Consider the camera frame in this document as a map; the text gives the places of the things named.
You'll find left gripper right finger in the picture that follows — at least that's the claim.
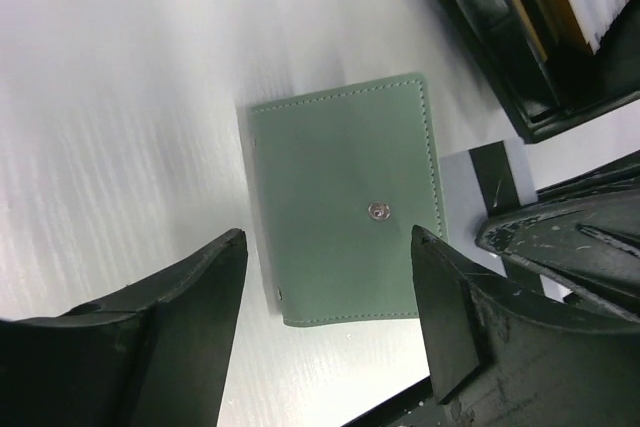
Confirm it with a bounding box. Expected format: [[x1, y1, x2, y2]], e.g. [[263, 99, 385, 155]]
[[411, 226, 639, 426]]

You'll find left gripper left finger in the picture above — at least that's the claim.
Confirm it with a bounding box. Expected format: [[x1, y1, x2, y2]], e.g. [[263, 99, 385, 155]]
[[1, 229, 248, 426]]

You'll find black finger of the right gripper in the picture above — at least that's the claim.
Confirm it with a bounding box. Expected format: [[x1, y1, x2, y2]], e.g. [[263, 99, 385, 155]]
[[476, 153, 639, 320]]

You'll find white card with black stripe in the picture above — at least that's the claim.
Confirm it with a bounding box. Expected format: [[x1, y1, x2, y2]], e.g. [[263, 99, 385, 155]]
[[440, 138, 538, 215]]

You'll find green card holder wallet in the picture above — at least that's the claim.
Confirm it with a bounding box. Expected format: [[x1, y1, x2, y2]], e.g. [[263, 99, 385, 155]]
[[248, 73, 447, 328]]

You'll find black card box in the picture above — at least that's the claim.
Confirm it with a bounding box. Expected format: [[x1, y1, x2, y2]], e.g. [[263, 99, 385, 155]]
[[438, 0, 639, 144]]

